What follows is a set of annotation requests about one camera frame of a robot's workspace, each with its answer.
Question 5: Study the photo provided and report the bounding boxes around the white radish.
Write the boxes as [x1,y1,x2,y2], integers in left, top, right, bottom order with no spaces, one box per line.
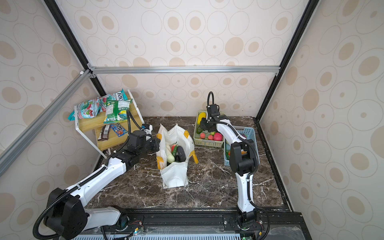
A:
[166,149,175,164]

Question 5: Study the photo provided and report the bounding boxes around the green cucumber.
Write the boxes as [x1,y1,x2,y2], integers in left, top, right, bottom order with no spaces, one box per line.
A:
[172,147,178,159]

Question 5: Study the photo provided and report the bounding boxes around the white grocery bag yellow handles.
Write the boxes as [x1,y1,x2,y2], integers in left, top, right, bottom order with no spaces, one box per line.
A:
[156,125,199,189]

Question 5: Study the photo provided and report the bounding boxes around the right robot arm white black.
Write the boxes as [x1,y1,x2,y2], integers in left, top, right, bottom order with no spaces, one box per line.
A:
[200,92,270,237]

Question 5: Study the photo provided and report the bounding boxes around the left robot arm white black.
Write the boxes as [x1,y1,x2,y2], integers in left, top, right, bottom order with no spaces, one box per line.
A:
[33,124,160,240]

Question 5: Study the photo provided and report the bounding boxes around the green snack bag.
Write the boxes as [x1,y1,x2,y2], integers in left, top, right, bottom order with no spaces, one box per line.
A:
[104,100,132,124]

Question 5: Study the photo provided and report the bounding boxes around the teal snack bag rear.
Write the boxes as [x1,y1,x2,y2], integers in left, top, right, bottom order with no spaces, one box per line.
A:
[99,89,128,113]

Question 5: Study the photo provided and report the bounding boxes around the teal red snack bag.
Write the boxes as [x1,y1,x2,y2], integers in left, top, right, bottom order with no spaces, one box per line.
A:
[68,98,101,121]

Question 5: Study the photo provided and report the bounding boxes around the pink dragon fruit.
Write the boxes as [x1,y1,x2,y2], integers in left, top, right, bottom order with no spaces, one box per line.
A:
[213,133,223,141]

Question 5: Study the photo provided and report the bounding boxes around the blue candy packet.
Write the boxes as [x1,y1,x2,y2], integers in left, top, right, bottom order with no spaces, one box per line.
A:
[111,123,128,137]

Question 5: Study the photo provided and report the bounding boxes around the green fruit basket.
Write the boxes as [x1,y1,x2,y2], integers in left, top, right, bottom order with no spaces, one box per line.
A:
[193,110,224,148]

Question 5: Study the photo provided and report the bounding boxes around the brown chocolate bar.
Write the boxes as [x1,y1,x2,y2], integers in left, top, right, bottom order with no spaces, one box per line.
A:
[98,125,111,142]

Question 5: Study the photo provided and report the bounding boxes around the blue vegetable basket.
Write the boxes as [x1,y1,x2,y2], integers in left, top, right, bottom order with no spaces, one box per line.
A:
[224,126,260,167]

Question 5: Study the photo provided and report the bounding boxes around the wooden two-tier shelf white frame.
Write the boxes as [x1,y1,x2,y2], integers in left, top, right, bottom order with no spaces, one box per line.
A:
[73,89,145,158]

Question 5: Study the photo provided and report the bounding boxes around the horizontal aluminium rail back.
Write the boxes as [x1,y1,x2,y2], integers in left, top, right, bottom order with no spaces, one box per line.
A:
[90,66,280,74]

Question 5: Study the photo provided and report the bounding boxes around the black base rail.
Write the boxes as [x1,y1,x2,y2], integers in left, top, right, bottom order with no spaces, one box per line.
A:
[52,208,313,240]

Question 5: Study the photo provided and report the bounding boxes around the diagonal aluminium rail left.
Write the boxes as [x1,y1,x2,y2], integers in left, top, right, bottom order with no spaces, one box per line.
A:
[1,70,91,175]

